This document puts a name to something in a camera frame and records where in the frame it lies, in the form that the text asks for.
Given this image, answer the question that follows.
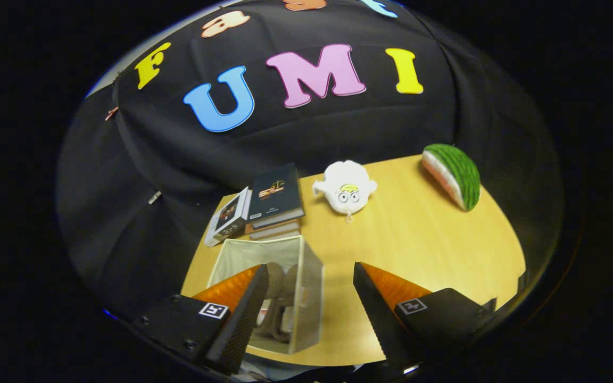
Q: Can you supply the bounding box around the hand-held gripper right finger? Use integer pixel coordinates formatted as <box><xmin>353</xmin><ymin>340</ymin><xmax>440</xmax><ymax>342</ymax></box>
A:
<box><xmin>353</xmin><ymin>262</ymin><xmax>499</xmax><ymax>373</ymax></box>

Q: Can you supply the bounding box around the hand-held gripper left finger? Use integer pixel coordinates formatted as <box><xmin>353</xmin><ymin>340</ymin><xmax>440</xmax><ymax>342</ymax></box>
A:
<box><xmin>134</xmin><ymin>263</ymin><xmax>270</xmax><ymax>376</ymax></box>

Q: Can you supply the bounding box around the brown fuzzy slipper shoe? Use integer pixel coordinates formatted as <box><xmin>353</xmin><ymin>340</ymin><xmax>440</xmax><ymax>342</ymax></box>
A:
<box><xmin>256</xmin><ymin>262</ymin><xmax>287</xmax><ymax>341</ymax></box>
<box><xmin>283</xmin><ymin>264</ymin><xmax>301</xmax><ymax>337</ymax></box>

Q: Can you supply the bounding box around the grey fabric storage box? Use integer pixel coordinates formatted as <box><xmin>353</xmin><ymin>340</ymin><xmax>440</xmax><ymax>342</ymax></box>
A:
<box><xmin>206</xmin><ymin>235</ymin><xmax>325</xmax><ymax>355</ymax></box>

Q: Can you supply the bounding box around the brown book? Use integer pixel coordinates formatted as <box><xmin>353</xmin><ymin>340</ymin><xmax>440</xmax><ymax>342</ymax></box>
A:
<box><xmin>244</xmin><ymin>217</ymin><xmax>303</xmax><ymax>241</ymax></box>

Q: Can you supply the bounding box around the white cover book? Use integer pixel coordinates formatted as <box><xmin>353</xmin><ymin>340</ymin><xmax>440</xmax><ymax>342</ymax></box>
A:
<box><xmin>204</xmin><ymin>186</ymin><xmax>252</xmax><ymax>248</ymax></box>

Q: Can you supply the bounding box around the dark hardcover book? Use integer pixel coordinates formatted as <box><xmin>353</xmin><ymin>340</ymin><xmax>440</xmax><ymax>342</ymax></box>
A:
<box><xmin>246</xmin><ymin>163</ymin><xmax>305</xmax><ymax>229</ymax></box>

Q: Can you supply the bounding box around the white plush toy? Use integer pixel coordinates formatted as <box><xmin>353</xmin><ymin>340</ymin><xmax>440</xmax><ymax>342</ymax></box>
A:
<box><xmin>312</xmin><ymin>160</ymin><xmax>378</xmax><ymax>223</ymax></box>

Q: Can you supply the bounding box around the watermelon slice plush toy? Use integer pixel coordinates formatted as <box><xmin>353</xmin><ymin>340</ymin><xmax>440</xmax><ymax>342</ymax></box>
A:
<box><xmin>422</xmin><ymin>144</ymin><xmax>482</xmax><ymax>212</ymax></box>

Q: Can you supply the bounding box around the black backdrop cloth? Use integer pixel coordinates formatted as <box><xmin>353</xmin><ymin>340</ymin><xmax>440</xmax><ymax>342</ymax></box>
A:
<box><xmin>56</xmin><ymin>0</ymin><xmax>562</xmax><ymax>320</ymax></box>

